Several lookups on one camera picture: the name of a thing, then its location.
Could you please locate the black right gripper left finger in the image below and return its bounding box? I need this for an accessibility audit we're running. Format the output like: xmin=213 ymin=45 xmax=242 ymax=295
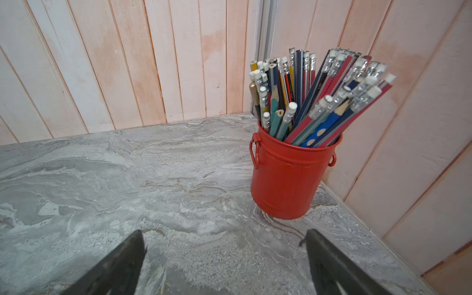
xmin=62 ymin=230 xmax=147 ymax=295

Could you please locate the red metal pencil bucket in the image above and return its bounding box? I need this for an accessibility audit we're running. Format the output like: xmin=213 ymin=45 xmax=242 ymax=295
xmin=250 ymin=126 xmax=342 ymax=220

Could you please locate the bundle of coloured pencils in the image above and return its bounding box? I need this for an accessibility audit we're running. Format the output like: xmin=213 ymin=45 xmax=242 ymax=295
xmin=249 ymin=48 xmax=397 ymax=148

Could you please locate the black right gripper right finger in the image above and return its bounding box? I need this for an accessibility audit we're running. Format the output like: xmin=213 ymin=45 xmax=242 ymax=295
xmin=299 ymin=229 xmax=390 ymax=295

